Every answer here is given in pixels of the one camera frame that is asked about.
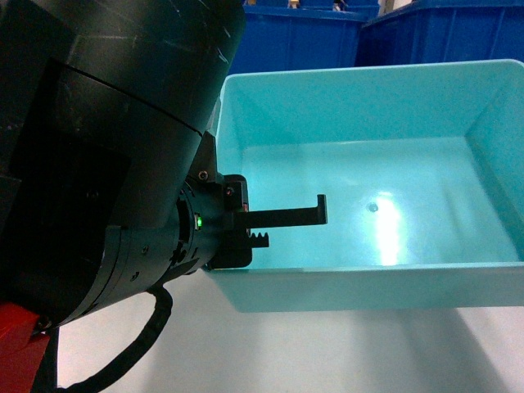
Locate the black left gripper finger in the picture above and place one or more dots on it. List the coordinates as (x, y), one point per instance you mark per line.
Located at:
(235, 251)
(239, 215)

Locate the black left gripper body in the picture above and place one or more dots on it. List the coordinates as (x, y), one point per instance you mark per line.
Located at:
(167, 213)

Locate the teal plastic bin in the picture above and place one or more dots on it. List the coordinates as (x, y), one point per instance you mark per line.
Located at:
(422, 168)

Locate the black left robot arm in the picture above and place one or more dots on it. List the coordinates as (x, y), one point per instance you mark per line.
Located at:
(109, 181)

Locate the large blue bin centre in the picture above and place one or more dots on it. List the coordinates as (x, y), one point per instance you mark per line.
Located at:
(310, 35)

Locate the large blue bin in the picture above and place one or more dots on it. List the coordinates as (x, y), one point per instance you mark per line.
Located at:
(443, 31)
(310, 35)

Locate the large blue bin right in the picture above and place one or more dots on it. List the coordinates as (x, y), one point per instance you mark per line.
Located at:
(443, 31)

